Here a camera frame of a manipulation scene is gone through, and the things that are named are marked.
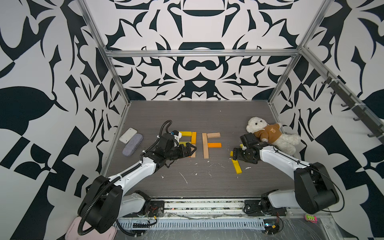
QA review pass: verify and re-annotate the yellow block long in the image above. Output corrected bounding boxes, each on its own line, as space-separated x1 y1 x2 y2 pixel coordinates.
232 159 242 174

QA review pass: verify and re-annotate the amber orange block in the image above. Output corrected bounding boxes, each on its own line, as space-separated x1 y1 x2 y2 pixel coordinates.
191 132 197 145

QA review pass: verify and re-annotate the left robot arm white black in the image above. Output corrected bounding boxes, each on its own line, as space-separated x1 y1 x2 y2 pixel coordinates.
78 120 197 237

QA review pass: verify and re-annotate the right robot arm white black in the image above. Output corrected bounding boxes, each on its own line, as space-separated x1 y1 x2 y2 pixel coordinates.
233 133 340 215

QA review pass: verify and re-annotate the purple grey pouch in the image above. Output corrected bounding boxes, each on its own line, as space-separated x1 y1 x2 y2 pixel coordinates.
122 133 144 157

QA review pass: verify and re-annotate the white teddy bear brown shirt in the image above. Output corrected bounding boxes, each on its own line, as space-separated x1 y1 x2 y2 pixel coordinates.
246 117 301 156

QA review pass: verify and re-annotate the white small device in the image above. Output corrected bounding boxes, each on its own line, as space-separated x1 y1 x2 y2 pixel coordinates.
119 128 138 144

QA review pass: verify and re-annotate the green circuit board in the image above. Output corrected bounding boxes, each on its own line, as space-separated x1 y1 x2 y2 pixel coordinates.
262 219 281 236

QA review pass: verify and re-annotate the pink green small gadget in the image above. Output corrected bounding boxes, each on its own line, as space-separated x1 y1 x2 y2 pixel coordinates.
305 214 318 223

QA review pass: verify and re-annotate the pink tray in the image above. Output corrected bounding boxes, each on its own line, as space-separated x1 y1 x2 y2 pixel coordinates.
65 217 118 240

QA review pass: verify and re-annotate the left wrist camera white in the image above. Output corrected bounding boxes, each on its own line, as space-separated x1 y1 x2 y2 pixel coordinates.
171 131 182 142

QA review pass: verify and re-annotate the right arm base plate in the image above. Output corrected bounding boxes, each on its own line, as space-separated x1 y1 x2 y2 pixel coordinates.
243 198 287 217

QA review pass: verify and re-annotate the aluminium front rail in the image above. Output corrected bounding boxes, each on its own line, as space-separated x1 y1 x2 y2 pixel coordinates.
78 197 331 218

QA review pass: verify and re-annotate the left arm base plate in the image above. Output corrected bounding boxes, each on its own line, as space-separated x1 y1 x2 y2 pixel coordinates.
124 200 165 218

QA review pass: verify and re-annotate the grey hook rail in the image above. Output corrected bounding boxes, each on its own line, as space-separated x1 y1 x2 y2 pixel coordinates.
322 77 384 145

